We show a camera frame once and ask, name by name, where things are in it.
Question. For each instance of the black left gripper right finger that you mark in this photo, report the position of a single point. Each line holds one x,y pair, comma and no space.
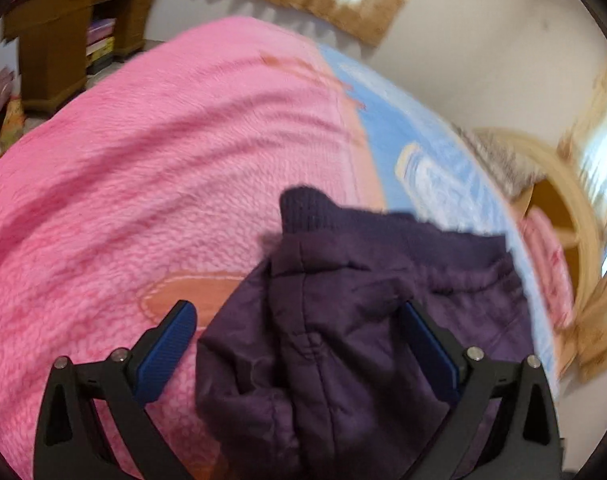
524,441

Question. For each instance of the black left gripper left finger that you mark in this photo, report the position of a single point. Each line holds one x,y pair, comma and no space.
71,442

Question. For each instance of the purple puffer jacket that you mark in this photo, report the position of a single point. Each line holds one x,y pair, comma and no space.
306,372

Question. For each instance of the pile of clothes on floor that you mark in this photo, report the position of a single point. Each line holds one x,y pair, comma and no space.
12,116

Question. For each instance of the pink folded quilt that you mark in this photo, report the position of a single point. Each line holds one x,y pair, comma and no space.
548,258

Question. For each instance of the wooden arched headboard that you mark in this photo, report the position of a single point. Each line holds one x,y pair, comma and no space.
561,197

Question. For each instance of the pink and blue bedspread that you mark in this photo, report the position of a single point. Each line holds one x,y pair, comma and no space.
163,183

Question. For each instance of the patterned grey pillow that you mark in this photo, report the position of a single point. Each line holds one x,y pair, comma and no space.
511,171

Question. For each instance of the beige side window curtain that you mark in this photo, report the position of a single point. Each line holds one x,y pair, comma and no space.
584,148

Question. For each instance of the brown wooden desk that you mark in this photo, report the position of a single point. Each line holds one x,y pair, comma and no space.
52,41

